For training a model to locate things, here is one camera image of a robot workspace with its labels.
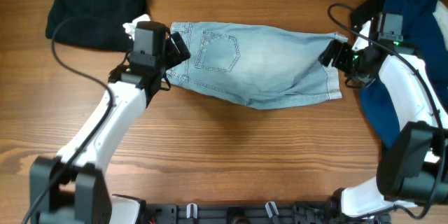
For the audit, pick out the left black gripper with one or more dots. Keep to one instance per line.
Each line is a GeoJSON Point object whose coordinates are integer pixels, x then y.
{"type": "Point", "coordinates": [175, 57]}

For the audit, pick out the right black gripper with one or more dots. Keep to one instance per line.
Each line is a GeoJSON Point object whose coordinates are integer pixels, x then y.
{"type": "Point", "coordinates": [341, 61]}

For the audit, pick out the light blue denim shorts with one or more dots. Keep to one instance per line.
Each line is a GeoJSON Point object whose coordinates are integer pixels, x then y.
{"type": "Point", "coordinates": [255, 65]}

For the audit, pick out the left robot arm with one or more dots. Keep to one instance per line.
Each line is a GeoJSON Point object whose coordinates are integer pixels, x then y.
{"type": "Point", "coordinates": [71, 187]}

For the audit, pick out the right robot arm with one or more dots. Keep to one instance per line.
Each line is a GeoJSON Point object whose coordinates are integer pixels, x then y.
{"type": "Point", "coordinates": [413, 172]}

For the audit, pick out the black garment in pile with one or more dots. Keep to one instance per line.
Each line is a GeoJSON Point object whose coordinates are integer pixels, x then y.
{"type": "Point", "coordinates": [364, 12]}

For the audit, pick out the navy blue garment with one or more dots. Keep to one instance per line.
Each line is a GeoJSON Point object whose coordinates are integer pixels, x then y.
{"type": "Point", "coordinates": [411, 82]}

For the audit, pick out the white garment in pile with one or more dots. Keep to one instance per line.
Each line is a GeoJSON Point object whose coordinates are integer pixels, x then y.
{"type": "Point", "coordinates": [441, 16]}

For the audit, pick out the folded black garment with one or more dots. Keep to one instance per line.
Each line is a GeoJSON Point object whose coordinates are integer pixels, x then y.
{"type": "Point", "coordinates": [96, 24]}

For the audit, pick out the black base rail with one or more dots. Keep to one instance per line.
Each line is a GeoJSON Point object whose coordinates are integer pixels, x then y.
{"type": "Point", "coordinates": [270, 212]}

